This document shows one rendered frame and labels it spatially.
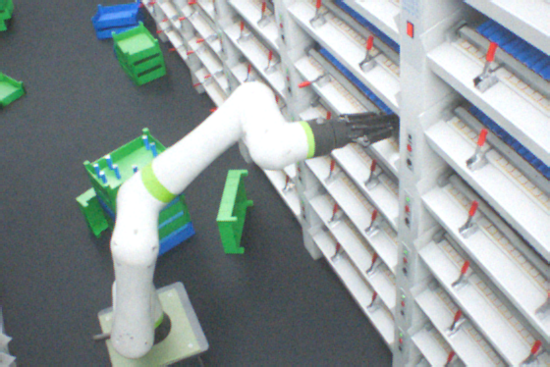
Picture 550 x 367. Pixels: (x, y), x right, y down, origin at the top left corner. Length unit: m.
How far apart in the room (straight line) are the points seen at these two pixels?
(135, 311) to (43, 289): 1.15
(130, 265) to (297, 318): 1.02
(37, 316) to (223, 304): 0.79
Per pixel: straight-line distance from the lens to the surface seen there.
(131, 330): 1.90
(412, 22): 1.36
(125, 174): 2.66
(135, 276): 1.70
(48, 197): 3.36
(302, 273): 2.67
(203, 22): 3.25
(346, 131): 1.58
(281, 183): 2.83
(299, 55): 2.09
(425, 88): 1.41
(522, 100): 1.22
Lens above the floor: 2.05
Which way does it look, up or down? 42 degrees down
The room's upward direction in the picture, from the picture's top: 9 degrees counter-clockwise
